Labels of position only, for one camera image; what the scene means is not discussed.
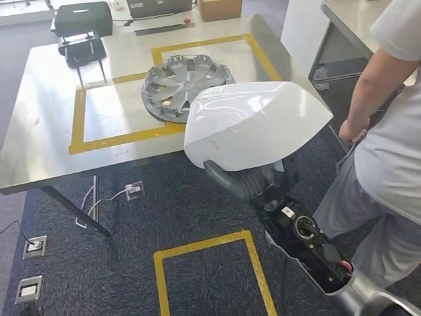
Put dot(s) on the white plastic shell part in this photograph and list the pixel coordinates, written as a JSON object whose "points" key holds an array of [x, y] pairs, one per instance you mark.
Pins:
{"points": [[256, 126]]}

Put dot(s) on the silver wheel hubcap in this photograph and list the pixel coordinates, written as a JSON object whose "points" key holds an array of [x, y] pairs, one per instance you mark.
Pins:
{"points": [[184, 87]]}

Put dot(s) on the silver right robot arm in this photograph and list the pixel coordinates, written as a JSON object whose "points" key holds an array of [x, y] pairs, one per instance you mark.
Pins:
{"points": [[312, 253]]}

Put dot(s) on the steel workbench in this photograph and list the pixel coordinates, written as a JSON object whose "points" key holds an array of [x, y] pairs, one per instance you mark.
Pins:
{"points": [[42, 131]]}

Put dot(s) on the steel floor socket box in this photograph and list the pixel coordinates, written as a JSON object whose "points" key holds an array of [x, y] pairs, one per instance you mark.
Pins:
{"points": [[29, 290], [34, 247], [135, 191]]}

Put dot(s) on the brown cardboard box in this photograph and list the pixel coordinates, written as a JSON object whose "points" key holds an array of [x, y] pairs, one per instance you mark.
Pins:
{"points": [[219, 9]]}

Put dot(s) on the grey laptop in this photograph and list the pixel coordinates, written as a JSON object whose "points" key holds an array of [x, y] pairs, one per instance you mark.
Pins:
{"points": [[158, 8]]}

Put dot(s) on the white rear desk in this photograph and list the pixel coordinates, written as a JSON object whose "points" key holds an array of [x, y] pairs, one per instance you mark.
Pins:
{"points": [[124, 27]]}

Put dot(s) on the steel side table white panel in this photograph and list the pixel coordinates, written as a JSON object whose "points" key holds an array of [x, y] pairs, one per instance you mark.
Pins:
{"points": [[302, 30]]}

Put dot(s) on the white computer mouse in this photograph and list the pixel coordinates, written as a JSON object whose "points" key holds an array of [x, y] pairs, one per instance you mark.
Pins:
{"points": [[116, 4]]}

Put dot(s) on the black hard case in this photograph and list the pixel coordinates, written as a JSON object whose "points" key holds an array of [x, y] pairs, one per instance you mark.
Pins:
{"points": [[82, 19]]}

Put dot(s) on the person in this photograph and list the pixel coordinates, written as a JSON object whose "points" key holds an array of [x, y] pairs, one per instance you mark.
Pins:
{"points": [[394, 174]]}

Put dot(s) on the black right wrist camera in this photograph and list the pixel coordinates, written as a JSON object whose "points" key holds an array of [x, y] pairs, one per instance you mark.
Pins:
{"points": [[290, 174]]}

